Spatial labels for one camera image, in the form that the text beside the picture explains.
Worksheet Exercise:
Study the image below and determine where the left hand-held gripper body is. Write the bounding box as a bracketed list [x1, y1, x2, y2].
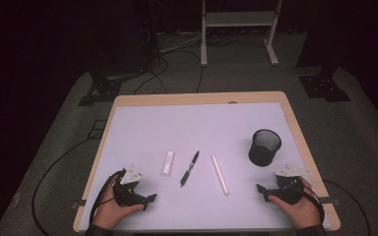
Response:
[112, 164, 150, 208]

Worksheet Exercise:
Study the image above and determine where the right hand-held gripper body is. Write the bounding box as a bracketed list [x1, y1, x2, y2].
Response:
[269, 163, 312, 206]

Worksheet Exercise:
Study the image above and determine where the black mesh pen holder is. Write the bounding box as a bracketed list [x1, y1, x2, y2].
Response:
[248, 128, 283, 167]

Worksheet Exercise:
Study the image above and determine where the short white rectangular stick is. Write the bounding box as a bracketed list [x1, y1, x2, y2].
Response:
[161, 149, 175, 177]

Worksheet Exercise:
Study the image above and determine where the white pen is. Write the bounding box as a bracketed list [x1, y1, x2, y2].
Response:
[211, 154, 230, 196]

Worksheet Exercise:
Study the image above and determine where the black pen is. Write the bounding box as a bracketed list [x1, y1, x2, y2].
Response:
[179, 149, 201, 188]

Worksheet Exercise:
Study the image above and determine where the person's left hand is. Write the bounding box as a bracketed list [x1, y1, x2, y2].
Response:
[92, 183, 146, 231]

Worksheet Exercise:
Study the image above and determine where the person's right hand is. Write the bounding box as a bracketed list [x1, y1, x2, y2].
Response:
[268, 176, 323, 230]

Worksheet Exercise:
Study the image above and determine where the black tape strip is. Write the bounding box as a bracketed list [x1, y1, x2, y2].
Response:
[71, 199, 88, 210]
[318, 196, 341, 207]

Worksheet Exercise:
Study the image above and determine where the black stand base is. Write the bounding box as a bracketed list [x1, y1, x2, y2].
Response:
[298, 67, 351, 102]
[78, 78, 123, 107]

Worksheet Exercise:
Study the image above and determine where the right hand-held gripper cable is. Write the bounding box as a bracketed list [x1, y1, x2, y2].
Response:
[294, 185, 326, 225]

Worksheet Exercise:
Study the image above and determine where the black cable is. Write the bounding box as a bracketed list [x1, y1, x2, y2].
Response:
[323, 178, 372, 236]
[176, 48, 205, 94]
[132, 57, 170, 96]
[31, 137, 107, 236]

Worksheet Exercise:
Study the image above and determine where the white cable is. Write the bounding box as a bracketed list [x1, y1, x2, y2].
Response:
[158, 32, 205, 55]

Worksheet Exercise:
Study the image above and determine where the white metal desk frame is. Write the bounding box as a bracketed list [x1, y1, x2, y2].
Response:
[200, 0, 284, 67]

